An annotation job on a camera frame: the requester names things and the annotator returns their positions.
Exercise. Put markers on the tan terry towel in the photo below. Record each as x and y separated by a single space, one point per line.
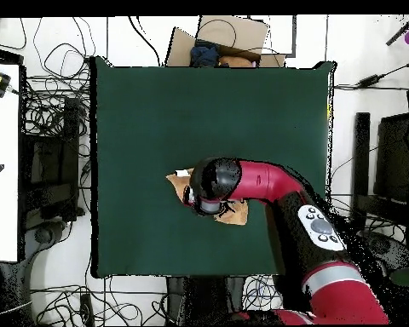
237 214

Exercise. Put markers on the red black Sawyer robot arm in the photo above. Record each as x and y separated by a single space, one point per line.
269 180

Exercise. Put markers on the dark green table cloth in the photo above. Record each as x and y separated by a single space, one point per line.
139 102

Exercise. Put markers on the orange garment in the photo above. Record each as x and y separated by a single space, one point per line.
235 62

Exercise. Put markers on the black power strip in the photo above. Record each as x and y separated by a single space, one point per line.
87 308

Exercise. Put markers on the navy blue garment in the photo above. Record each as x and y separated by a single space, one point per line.
204 54

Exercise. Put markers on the brown cardboard box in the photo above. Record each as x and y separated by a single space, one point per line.
245 34

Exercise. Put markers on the black upright bar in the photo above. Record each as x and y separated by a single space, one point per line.
361 153

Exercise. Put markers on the white side table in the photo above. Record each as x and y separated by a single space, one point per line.
1 153

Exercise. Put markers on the black monitor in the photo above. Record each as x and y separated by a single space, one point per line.
393 160

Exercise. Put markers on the black rod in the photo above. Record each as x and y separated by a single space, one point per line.
400 32

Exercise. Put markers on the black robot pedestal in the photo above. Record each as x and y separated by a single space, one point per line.
204 299

